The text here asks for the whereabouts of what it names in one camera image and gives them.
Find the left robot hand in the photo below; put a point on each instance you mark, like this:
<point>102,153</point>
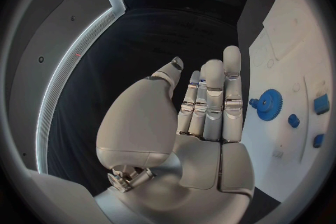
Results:
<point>204,169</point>

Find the blue gear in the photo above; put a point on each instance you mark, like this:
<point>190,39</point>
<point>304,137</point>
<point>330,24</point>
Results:
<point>270,105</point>

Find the white task board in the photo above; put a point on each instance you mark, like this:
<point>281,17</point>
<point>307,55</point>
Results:
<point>288,56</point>

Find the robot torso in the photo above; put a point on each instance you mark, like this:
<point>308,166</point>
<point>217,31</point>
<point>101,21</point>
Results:
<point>52,43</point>

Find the small blue peg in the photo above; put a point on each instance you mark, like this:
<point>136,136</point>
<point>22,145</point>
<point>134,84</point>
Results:
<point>253,102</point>

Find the blue short cylinder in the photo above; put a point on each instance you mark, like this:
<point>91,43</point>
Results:
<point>293,121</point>

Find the large blue block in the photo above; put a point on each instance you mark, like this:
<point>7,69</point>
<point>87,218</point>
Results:
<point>321,103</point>

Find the small blue block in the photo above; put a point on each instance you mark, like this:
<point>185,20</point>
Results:
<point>318,140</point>

